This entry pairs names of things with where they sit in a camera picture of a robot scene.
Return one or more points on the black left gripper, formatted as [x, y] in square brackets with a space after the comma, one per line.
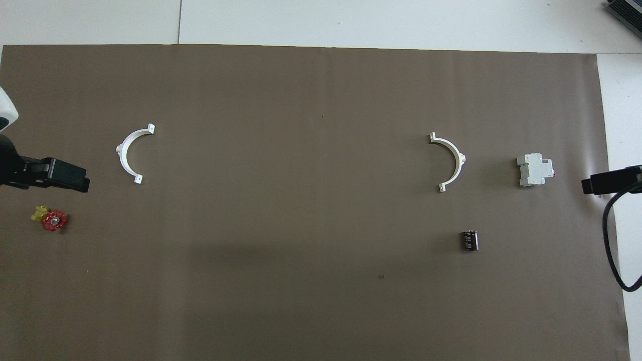
[32, 171]

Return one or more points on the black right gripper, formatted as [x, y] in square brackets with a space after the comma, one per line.
[634, 178]

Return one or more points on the white half pipe clamp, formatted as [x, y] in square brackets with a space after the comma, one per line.
[122, 156]
[458, 163]

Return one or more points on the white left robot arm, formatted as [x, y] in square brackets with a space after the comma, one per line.
[6, 113]

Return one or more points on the white circuit breaker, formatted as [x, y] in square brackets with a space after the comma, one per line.
[534, 170]

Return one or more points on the black cylindrical capacitor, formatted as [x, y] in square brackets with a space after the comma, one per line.
[470, 240]

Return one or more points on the grey ribbed metal device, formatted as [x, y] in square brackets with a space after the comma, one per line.
[627, 10]

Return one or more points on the brown paper table mat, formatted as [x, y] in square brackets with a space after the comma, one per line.
[321, 301]

